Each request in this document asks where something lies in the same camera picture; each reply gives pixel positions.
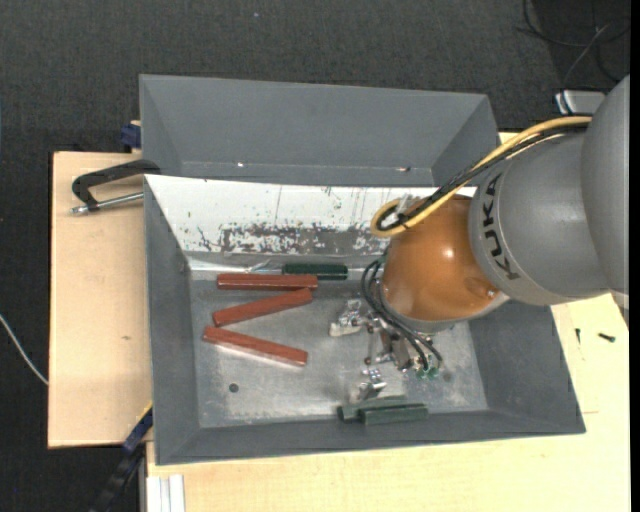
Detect pale flat board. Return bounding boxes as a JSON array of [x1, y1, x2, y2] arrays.
[[47, 151, 154, 450]]

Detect dark green flat block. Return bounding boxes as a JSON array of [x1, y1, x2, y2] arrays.
[[281, 262, 349, 282], [356, 403, 430, 427], [336, 396, 407, 424]]

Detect grey metal bin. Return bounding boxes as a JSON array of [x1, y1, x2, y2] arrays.
[[138, 73, 587, 466]]

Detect red-brown flat block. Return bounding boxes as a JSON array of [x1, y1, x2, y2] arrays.
[[201, 325, 309, 368], [216, 273, 319, 293], [212, 287, 314, 329]]

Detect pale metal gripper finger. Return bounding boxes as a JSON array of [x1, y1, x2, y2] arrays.
[[347, 366, 389, 403], [328, 299, 370, 338]]

